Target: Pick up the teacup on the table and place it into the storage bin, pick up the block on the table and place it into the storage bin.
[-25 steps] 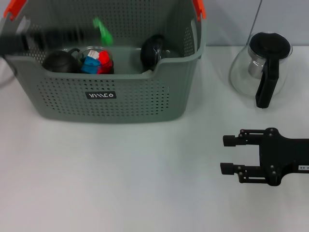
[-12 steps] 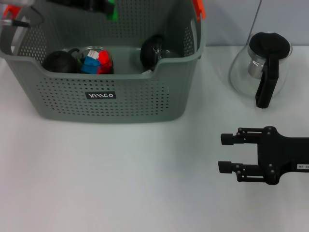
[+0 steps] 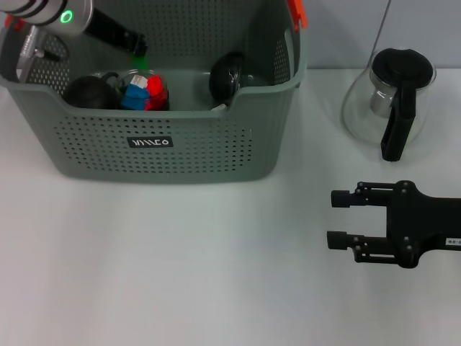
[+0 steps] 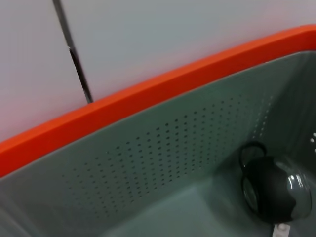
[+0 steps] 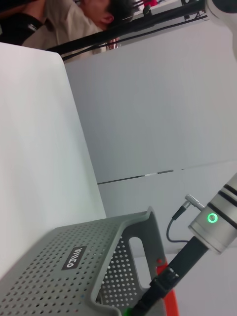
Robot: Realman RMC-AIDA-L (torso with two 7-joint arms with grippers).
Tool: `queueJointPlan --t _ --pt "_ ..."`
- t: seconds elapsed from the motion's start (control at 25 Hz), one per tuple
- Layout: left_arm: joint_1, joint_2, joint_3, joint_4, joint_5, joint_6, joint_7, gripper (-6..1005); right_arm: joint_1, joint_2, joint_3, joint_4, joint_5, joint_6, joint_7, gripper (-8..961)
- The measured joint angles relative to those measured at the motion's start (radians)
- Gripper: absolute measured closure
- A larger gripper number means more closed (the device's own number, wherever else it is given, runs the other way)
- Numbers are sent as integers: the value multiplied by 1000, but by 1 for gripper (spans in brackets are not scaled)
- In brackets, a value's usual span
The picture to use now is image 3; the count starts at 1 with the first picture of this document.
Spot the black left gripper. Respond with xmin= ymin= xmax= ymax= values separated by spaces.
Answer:
xmin=82 ymin=7 xmax=149 ymax=58

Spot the green toy brick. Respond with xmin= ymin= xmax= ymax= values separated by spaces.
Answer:
xmin=129 ymin=53 xmax=152 ymax=73

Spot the orange-red small toy brick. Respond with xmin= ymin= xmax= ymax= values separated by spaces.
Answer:
xmin=146 ymin=96 xmax=169 ymax=111

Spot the black round object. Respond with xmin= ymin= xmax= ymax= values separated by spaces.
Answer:
xmin=209 ymin=51 xmax=259 ymax=106

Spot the red sloped toy brick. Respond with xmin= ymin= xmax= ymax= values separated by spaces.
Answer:
xmin=146 ymin=75 xmax=164 ymax=97

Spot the glass teacup with black holder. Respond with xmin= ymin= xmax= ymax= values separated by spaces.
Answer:
xmin=115 ymin=69 xmax=171 ymax=112

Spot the grey perforated plastic storage basket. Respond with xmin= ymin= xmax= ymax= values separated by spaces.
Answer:
xmin=0 ymin=0 xmax=309 ymax=185

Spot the dark clay teapot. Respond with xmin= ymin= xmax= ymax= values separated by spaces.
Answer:
xmin=63 ymin=71 xmax=120 ymax=110

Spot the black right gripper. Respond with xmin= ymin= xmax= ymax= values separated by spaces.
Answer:
xmin=326 ymin=179 xmax=461 ymax=270

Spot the orange basket handle grip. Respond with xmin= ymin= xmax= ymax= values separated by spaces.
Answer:
xmin=287 ymin=0 xmax=309 ymax=33
xmin=4 ymin=16 xmax=27 ymax=32

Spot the blue toy brick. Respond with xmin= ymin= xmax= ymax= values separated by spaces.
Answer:
xmin=120 ymin=84 xmax=151 ymax=111

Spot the silver left gripper elbow plug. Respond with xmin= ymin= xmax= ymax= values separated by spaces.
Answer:
xmin=19 ymin=30 xmax=40 ymax=59

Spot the glass carafe with black handle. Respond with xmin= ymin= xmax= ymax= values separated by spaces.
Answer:
xmin=341 ymin=46 xmax=437 ymax=162

